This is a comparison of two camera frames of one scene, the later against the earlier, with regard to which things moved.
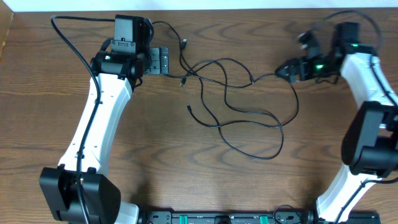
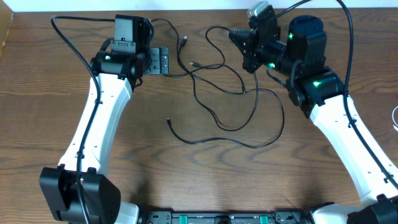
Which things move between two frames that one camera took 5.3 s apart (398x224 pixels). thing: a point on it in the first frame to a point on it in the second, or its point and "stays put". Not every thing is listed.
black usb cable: [252, 81] to [238, 76]
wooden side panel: [6, 19] stays put
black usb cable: [226, 99] to [184, 43]
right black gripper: [291, 65] to [248, 41]
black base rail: [288, 216] stays put
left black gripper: [159, 60] stays put
